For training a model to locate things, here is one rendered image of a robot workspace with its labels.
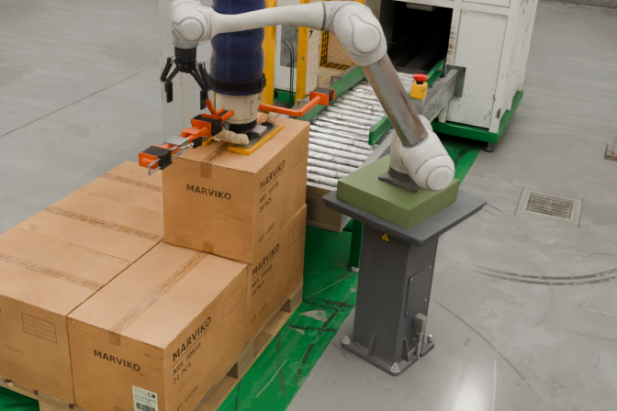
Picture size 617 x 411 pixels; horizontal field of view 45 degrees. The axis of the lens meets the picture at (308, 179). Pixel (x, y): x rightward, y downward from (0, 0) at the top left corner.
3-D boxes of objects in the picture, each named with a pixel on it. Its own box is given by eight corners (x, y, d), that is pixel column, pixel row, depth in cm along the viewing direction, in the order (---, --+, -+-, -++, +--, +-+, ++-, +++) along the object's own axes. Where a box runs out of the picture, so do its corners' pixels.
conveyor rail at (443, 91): (447, 94, 552) (451, 68, 544) (454, 94, 550) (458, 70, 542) (332, 227, 358) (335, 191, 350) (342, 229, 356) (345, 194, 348)
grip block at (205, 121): (200, 126, 293) (200, 112, 290) (222, 130, 290) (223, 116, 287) (189, 133, 286) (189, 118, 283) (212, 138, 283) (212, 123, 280)
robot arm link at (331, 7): (319, -6, 266) (329, 3, 254) (368, -5, 270) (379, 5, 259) (316, 29, 272) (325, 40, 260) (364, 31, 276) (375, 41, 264)
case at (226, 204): (227, 185, 360) (228, 106, 343) (305, 202, 349) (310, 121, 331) (163, 242, 309) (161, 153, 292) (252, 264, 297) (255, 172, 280)
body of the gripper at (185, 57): (201, 45, 260) (201, 71, 264) (180, 41, 262) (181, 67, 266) (190, 50, 253) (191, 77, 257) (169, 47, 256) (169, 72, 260)
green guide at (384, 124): (439, 72, 549) (441, 60, 545) (453, 74, 545) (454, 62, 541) (367, 144, 414) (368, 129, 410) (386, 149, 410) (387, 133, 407)
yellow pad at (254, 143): (263, 124, 326) (263, 113, 324) (284, 128, 323) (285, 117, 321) (226, 151, 297) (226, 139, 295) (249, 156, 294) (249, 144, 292)
